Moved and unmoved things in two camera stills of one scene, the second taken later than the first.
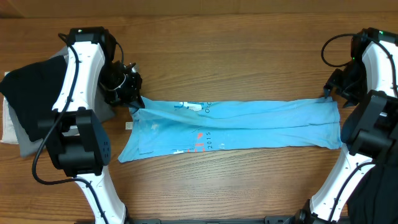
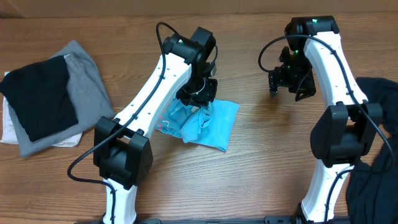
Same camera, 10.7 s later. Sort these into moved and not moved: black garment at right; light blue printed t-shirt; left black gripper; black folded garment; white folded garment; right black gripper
Moved: right black gripper; left black gripper; light blue printed t-shirt
Not moved: black garment at right; black folded garment; white folded garment
